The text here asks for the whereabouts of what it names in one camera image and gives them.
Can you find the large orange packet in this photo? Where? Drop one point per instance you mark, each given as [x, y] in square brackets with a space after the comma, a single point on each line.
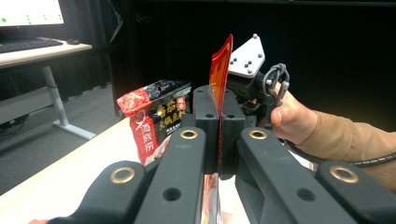
[221, 71]

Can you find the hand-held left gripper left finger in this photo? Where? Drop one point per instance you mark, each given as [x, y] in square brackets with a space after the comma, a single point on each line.
[207, 105]

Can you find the large black and red packet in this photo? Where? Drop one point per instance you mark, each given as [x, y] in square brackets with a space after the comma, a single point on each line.
[155, 115]

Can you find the computer monitor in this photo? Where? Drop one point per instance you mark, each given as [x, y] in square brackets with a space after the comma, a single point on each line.
[28, 11]

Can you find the black computer mouse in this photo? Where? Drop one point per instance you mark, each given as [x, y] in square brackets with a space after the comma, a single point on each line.
[73, 41]

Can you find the light desk with white legs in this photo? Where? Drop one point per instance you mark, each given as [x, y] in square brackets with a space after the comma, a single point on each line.
[37, 54]

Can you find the black keyboard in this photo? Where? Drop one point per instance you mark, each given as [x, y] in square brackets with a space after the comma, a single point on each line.
[25, 44]

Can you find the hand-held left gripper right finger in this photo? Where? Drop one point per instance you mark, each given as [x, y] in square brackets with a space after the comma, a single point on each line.
[233, 118]

